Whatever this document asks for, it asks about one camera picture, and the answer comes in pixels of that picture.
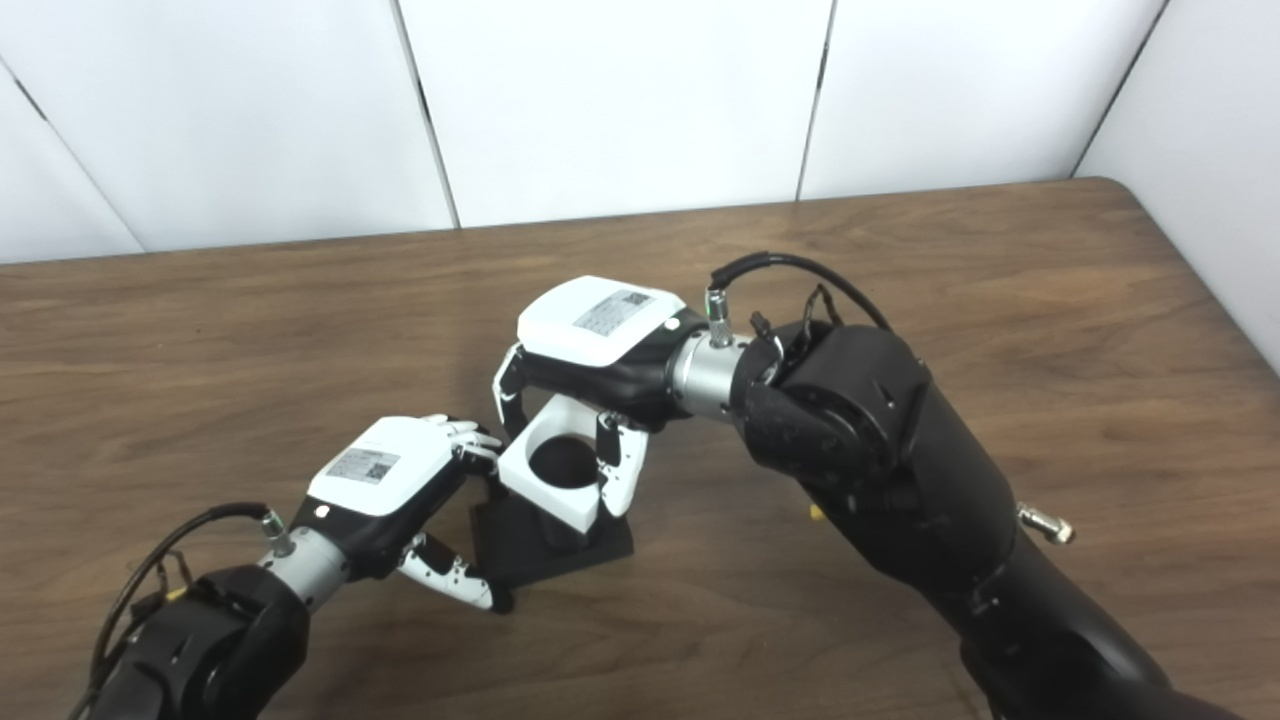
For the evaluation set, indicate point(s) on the white and black left hand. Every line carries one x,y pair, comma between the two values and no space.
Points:
370,480

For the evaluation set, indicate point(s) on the white and black right hand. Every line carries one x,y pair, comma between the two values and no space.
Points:
590,330

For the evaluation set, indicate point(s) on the black peg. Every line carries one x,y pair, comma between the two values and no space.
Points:
520,550

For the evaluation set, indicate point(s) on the white square piece with hole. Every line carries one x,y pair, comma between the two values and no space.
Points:
540,495

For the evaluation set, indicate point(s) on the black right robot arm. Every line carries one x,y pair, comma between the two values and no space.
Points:
900,470

